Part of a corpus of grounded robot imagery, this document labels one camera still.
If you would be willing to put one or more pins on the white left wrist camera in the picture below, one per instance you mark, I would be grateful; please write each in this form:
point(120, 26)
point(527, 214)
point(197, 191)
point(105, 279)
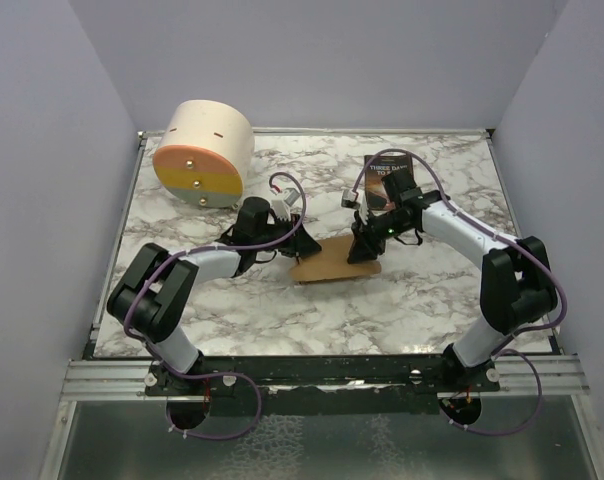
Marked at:
point(282, 202)

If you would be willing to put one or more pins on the cream cylindrical container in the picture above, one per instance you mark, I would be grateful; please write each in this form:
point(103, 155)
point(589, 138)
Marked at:
point(204, 155)

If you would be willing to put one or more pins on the dark book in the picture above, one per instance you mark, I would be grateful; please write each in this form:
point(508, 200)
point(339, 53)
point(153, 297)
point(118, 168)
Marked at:
point(376, 197)

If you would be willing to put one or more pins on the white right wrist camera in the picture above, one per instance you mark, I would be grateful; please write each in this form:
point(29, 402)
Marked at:
point(355, 201)

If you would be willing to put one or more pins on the aluminium frame rail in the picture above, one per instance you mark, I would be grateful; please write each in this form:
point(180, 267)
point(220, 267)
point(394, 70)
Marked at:
point(105, 380)

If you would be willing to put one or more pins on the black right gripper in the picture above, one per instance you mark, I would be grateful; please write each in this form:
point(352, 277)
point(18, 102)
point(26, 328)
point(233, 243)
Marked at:
point(362, 248)

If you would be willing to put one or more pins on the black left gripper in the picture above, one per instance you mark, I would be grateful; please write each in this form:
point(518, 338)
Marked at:
point(303, 243)

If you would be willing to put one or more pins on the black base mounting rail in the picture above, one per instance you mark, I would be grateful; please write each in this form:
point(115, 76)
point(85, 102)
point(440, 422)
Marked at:
point(313, 385)

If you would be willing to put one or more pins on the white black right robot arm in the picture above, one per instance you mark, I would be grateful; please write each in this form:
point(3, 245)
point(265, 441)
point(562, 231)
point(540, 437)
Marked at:
point(515, 286)

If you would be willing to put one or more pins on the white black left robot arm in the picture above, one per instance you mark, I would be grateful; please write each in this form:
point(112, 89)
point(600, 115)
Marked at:
point(151, 296)

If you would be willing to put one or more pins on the brown cardboard box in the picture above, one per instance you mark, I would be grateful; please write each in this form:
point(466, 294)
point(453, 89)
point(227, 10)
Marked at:
point(331, 264)

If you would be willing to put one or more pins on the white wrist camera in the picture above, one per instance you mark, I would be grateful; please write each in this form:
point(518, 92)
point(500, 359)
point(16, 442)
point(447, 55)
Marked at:
point(355, 201)
point(282, 202)

